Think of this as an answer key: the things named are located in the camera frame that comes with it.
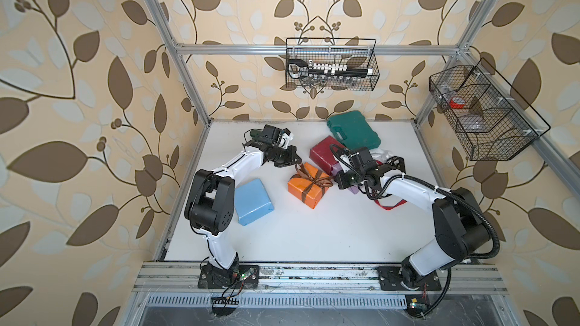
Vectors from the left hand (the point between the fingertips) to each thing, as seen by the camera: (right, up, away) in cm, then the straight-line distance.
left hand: (298, 156), depth 89 cm
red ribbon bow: (+37, -21, +1) cm, 43 cm away
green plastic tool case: (+27, +12, +23) cm, 37 cm away
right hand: (+15, -9, +2) cm, 18 cm away
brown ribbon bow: (+10, -10, -1) cm, 14 cm away
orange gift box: (-1, -11, 0) cm, 12 cm away
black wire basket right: (+64, +13, -16) cm, 67 cm away
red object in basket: (+58, +20, -8) cm, 62 cm away
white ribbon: (+39, 0, +16) cm, 42 cm away
